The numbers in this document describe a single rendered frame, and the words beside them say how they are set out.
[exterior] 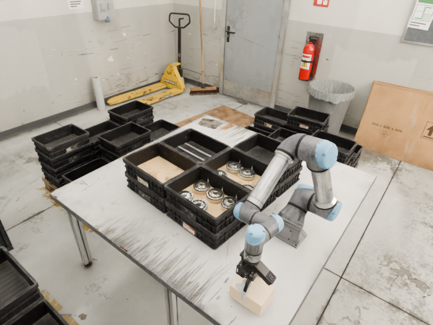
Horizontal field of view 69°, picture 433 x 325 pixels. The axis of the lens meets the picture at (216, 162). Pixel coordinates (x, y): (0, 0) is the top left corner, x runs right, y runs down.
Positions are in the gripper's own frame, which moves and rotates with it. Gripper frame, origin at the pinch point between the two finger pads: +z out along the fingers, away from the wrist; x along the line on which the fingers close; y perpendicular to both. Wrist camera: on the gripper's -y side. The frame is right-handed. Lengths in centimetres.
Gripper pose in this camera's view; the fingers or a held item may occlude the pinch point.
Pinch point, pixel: (252, 289)
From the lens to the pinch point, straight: 151.0
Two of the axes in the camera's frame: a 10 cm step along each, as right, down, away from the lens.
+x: -6.1, 4.2, -6.7
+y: -7.9, -3.5, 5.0
